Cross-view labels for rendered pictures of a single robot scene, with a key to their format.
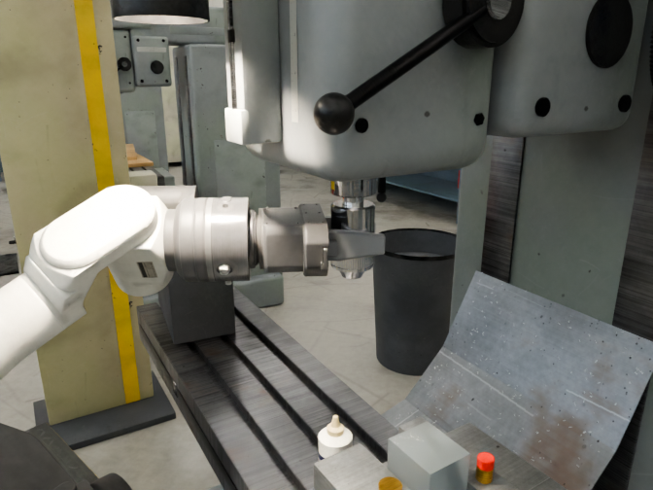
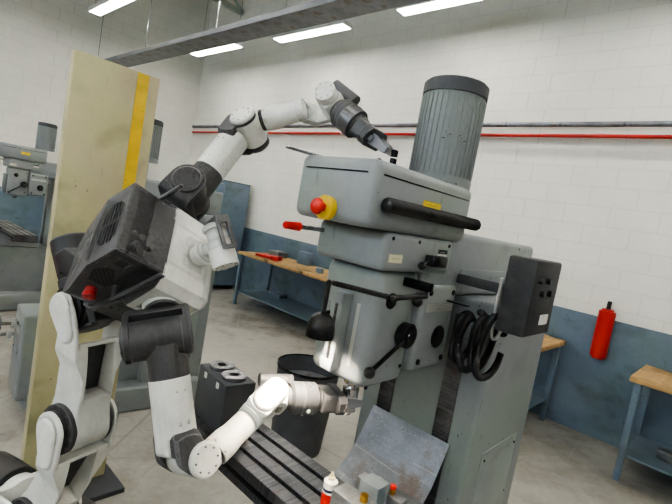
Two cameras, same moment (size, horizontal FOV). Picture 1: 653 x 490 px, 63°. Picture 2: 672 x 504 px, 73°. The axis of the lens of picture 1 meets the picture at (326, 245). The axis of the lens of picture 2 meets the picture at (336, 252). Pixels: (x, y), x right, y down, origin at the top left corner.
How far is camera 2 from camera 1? 0.85 m
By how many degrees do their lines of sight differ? 21
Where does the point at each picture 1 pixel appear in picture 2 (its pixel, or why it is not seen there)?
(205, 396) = (249, 465)
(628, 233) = (438, 398)
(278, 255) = (328, 406)
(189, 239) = (299, 400)
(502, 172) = not seen: hidden behind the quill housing
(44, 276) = (255, 413)
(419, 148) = (383, 376)
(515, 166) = not seen: hidden behind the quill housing
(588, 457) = (421, 491)
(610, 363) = (430, 451)
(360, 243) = (354, 403)
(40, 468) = not seen: outside the picture
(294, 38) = (352, 341)
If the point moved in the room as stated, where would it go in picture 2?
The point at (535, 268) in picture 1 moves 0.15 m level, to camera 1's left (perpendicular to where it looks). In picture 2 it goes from (401, 407) to (362, 405)
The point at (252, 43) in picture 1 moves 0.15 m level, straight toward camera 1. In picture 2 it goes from (338, 340) to (364, 361)
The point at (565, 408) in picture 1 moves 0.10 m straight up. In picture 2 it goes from (412, 471) to (418, 442)
